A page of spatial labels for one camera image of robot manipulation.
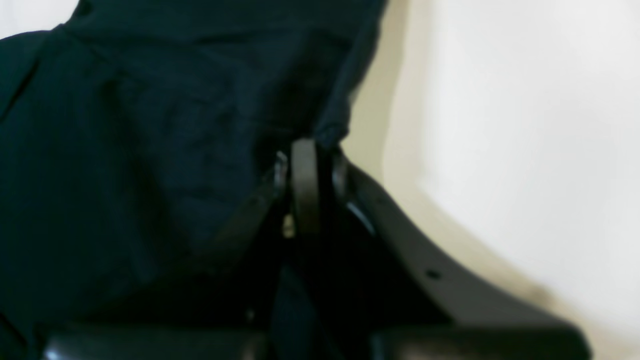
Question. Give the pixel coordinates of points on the black T-shirt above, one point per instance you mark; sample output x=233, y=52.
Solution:
x=130, y=133

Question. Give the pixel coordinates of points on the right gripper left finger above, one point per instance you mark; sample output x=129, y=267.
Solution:
x=225, y=302

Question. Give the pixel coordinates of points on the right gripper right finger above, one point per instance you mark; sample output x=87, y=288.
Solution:
x=442, y=310

